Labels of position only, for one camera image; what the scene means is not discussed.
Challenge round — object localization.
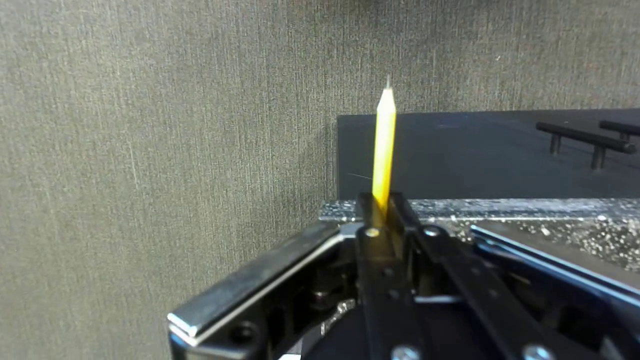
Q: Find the yellow pencil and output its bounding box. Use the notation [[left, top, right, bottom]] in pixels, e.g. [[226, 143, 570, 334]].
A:
[[373, 83, 398, 223]]

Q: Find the black drawer handle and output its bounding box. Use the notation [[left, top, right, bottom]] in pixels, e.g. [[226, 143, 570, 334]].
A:
[[598, 119, 640, 140], [536, 121, 636, 170]]

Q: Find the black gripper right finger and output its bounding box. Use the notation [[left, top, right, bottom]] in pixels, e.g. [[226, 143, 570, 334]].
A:
[[391, 193, 574, 360]]

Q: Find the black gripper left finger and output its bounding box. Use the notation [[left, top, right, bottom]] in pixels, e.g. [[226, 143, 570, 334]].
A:
[[357, 193, 420, 360]]

